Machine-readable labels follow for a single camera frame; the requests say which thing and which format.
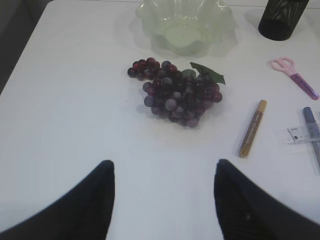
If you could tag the clear plastic ruler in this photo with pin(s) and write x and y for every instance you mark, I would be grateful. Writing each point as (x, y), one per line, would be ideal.
(298, 135)

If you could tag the pink scissors with purple sheath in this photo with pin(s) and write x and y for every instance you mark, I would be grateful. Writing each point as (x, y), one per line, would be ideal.
(287, 66)

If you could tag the black mesh pen cup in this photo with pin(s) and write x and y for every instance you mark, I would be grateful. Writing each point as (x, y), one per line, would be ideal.
(280, 18)

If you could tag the gold glitter pen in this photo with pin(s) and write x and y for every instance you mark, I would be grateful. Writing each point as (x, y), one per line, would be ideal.
(252, 129)

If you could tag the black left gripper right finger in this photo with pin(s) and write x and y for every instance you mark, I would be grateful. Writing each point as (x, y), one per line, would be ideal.
(246, 212)

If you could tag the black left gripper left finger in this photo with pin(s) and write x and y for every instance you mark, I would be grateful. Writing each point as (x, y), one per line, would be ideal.
(83, 213)

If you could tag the green wavy glass plate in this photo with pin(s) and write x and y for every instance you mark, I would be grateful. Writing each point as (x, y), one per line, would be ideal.
(185, 27)

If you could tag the silver glitter pen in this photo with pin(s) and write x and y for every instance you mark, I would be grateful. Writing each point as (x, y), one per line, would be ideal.
(314, 133)

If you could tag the purple grape bunch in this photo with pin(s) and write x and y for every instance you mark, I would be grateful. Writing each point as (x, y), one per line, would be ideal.
(181, 96)

